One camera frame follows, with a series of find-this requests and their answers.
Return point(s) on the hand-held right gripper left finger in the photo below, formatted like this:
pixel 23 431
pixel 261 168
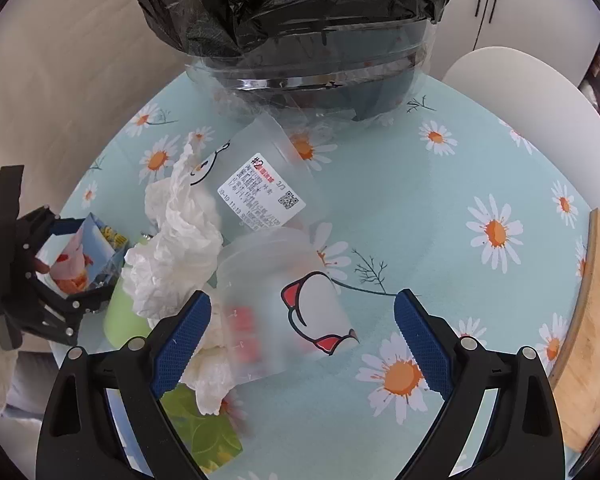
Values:
pixel 185 340

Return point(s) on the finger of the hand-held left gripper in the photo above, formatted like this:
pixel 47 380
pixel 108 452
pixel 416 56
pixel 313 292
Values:
pixel 45 220
pixel 55 312

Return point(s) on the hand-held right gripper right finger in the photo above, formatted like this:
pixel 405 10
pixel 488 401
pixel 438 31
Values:
pixel 420 340

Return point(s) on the blue printed snack packet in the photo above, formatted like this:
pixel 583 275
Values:
pixel 92 252

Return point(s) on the white tissue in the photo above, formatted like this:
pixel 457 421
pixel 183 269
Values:
pixel 180 240
pixel 212 385

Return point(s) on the clear cup red bow print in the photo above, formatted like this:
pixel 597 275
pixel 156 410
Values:
pixel 280 280

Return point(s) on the labelled clear plastic cup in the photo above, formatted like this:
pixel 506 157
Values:
pixel 260 195

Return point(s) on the clear plastic trash bin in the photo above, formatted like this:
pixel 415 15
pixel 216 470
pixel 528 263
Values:
pixel 330 90

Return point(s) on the black bin bag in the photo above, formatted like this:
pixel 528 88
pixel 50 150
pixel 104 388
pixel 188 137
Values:
pixel 280 0

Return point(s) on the pale green container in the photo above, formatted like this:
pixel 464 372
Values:
pixel 122 315

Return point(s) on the person's grey clothing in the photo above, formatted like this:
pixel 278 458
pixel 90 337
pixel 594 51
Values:
pixel 30 385

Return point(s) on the green leaf print packet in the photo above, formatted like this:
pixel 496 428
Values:
pixel 205 435

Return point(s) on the wooden cutting board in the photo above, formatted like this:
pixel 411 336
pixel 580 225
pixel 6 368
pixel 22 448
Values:
pixel 590 335

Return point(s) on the white chair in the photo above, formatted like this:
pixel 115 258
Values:
pixel 530 100

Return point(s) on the white refrigerator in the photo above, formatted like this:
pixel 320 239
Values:
pixel 540 0

